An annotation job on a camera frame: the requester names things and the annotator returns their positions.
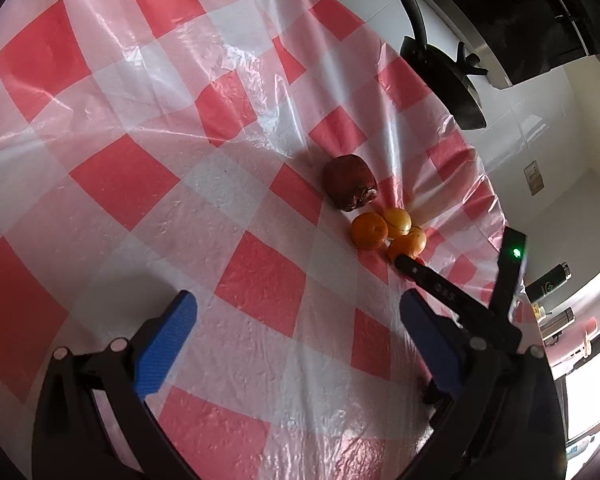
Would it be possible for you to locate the metal cylindrical bottle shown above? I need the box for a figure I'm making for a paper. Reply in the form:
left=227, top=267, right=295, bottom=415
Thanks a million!
left=539, top=307, right=576, bottom=345

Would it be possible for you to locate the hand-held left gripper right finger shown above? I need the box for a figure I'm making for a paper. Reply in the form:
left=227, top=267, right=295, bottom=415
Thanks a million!
left=399, top=290, right=568, bottom=480

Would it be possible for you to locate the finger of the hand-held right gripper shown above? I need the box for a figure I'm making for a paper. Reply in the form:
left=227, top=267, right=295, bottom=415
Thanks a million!
left=394, top=254, right=427, bottom=286

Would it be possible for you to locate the black steel range hood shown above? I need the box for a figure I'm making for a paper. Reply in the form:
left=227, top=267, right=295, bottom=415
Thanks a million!
left=380, top=0, right=600, bottom=92

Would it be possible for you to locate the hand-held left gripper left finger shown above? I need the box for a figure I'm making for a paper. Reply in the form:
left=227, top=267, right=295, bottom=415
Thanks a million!
left=30, top=290, right=200, bottom=480

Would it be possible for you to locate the deep orange mandarin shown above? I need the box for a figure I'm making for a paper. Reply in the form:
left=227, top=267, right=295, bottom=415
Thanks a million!
left=351, top=212, right=388, bottom=252

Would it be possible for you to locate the black frying pan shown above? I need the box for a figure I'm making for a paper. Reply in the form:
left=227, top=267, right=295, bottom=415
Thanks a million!
left=386, top=0, right=488, bottom=131

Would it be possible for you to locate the red white checked plastic tablecloth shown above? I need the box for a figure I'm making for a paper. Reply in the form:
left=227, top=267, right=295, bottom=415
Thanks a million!
left=0, top=0, right=538, bottom=480

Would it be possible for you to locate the yellowish round fruit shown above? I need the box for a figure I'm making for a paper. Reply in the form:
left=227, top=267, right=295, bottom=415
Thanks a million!
left=382, top=207, right=413, bottom=240

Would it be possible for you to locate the dark red pomegranate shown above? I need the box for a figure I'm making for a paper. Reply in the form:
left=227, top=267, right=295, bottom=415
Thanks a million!
left=322, top=154, right=379, bottom=212

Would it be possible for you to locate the black cylindrical bottle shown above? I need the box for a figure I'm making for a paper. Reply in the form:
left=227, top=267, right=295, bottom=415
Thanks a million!
left=525, top=262, right=573, bottom=302

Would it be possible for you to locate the beige wall socket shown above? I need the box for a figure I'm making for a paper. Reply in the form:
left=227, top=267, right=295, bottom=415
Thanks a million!
left=524, top=160, right=547, bottom=196

